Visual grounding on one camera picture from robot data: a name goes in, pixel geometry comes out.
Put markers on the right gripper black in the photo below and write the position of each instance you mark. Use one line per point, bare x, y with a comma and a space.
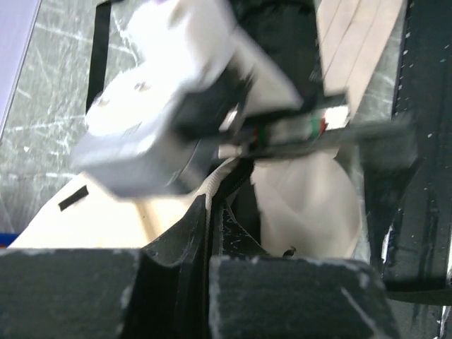
282, 53

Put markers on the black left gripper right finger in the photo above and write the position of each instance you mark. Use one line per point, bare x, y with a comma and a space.
254, 295

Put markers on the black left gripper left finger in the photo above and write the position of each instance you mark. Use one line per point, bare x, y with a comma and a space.
155, 292

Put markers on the cream canvas backpack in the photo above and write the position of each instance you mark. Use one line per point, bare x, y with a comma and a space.
308, 204

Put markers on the blue plastic basket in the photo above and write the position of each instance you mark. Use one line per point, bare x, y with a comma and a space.
6, 239

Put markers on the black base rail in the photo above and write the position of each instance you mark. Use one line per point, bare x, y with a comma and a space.
407, 182

